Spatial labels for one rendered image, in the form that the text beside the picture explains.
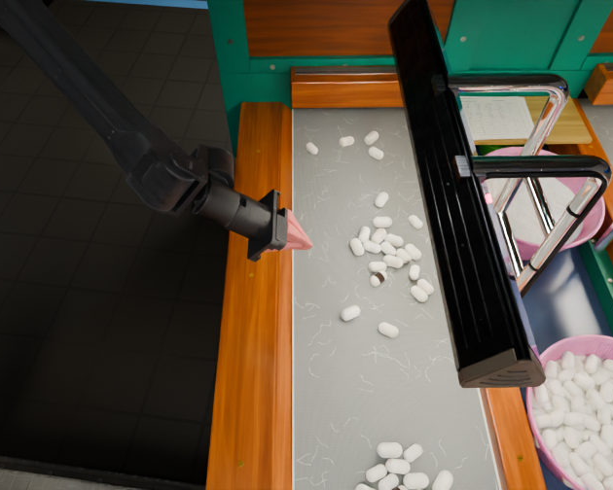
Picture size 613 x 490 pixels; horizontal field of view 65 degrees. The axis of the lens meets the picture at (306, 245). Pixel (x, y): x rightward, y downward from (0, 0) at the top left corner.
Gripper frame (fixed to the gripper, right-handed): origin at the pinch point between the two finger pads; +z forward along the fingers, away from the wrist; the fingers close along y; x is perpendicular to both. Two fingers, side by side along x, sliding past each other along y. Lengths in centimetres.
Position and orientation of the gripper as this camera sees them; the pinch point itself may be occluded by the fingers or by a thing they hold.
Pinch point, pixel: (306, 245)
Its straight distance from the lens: 78.5
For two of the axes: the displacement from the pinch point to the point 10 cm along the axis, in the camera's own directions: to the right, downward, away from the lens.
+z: 7.7, 3.6, 5.3
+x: -6.4, 4.4, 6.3
